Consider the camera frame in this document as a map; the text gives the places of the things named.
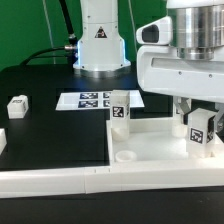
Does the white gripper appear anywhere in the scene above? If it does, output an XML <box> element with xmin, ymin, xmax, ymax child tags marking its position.
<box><xmin>137</xmin><ymin>45</ymin><xmax>224</xmax><ymax>133</ymax></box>

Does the white square table top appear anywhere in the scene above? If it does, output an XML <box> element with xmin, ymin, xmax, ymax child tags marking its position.
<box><xmin>106</xmin><ymin>118</ymin><xmax>224</xmax><ymax>163</ymax></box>

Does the white U-shaped obstacle fence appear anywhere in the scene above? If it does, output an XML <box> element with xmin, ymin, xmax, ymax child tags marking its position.
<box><xmin>0</xmin><ymin>118</ymin><xmax>224</xmax><ymax>200</ymax></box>

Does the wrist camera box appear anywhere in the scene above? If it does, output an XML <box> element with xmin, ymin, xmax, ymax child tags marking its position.
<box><xmin>136</xmin><ymin>16</ymin><xmax>173</xmax><ymax>46</ymax></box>

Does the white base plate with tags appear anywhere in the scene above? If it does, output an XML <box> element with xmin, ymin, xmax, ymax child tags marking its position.
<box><xmin>55</xmin><ymin>89</ymin><xmax>146</xmax><ymax>112</ymax></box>

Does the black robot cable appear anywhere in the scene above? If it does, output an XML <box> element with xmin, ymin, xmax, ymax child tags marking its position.
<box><xmin>19</xmin><ymin>0</ymin><xmax>80</xmax><ymax>66</ymax></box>

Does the thin grey cable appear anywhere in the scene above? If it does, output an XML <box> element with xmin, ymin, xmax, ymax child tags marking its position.
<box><xmin>41</xmin><ymin>0</ymin><xmax>56</xmax><ymax>65</ymax></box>

